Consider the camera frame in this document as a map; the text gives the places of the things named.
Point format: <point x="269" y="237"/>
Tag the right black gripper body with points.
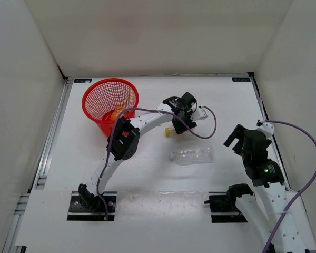
<point x="246" y="158"/>

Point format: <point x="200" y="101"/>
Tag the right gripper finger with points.
<point x="238" y="133"/>
<point x="238" y="148"/>

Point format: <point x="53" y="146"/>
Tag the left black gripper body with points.
<point x="187" y="113"/>

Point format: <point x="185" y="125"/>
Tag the clear bottle yellow cap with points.
<point x="170" y="132"/>

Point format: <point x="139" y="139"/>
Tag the orange juice bottle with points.
<point x="117" y="112"/>

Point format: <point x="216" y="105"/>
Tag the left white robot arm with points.
<point x="124" y="139"/>

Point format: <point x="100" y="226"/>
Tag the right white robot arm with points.
<point x="264" y="205"/>

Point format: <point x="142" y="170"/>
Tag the red plastic mesh bin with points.
<point x="105" y="98"/>

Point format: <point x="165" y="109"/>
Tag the large clear plastic bottle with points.
<point x="192" y="155"/>

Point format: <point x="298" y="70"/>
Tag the right blue corner label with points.
<point x="241" y="79"/>

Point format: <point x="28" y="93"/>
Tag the blue corner label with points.
<point x="241" y="79"/>
<point x="82" y="80"/>

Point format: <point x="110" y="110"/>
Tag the left blue corner label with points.
<point x="82" y="80"/>

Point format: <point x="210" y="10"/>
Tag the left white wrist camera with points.
<point x="199" y="114"/>

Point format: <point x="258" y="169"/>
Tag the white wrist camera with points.
<point x="266" y="128"/>
<point x="199" y="114"/>

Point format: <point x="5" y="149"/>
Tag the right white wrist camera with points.
<point x="266" y="128"/>

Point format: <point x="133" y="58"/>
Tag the right black frame rail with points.
<point x="265" y="118"/>

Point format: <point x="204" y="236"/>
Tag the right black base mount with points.
<point x="221" y="209"/>

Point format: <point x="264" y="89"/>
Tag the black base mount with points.
<point x="221" y="209"/>
<point x="79" y="211"/>

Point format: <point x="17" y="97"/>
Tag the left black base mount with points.
<point x="79" y="211"/>

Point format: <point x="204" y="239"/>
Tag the left aluminium frame rail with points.
<point x="42" y="168"/>

